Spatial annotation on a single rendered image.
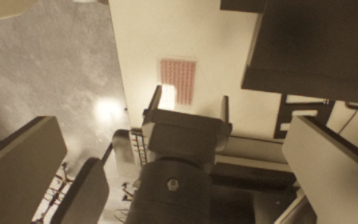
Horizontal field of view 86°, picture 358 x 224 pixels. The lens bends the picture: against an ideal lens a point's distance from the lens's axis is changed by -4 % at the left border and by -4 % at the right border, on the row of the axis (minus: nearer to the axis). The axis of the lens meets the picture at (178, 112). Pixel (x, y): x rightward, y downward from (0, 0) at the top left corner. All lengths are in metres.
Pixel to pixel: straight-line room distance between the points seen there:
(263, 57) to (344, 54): 0.06
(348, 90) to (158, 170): 0.20
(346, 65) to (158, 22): 0.30
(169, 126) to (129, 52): 0.23
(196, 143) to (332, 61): 0.16
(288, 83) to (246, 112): 0.28
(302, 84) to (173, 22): 0.25
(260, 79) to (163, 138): 0.13
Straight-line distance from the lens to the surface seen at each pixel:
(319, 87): 0.23
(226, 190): 0.55
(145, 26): 0.41
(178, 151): 0.24
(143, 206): 0.21
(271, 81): 0.21
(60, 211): 0.94
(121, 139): 1.09
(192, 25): 0.39
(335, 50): 0.20
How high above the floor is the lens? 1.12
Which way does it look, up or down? 49 degrees down
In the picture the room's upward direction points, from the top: 165 degrees counter-clockwise
